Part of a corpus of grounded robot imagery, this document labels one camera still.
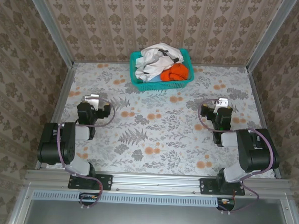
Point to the teal plastic basket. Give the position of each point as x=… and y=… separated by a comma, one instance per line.
x=163, y=86

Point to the white t-shirt with black print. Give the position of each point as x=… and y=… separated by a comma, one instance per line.
x=154, y=65

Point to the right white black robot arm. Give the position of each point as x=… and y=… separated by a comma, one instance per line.
x=251, y=156

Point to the orange t-shirt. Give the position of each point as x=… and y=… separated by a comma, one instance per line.
x=177, y=72

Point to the light blue t-shirt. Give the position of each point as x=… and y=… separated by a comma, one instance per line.
x=156, y=79

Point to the black connector box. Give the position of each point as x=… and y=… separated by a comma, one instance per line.
x=226, y=203
x=88, y=197

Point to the grey metal panel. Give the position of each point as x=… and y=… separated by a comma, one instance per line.
x=147, y=218

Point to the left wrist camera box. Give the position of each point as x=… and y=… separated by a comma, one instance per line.
x=93, y=100

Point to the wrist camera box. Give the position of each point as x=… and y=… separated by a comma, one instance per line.
x=93, y=100
x=223, y=102

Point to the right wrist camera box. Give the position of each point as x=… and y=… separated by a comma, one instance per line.
x=223, y=102

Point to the aluminium side rail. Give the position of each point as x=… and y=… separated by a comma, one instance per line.
x=261, y=104
x=63, y=98

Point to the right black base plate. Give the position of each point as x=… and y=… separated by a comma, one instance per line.
x=208, y=186

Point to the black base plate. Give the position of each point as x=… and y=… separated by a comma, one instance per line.
x=104, y=182
x=208, y=186

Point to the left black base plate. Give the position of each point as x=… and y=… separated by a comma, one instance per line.
x=104, y=182

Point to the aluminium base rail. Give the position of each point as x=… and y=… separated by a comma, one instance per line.
x=156, y=183

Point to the aluminium frame post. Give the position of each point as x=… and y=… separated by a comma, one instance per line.
x=50, y=28
x=272, y=35

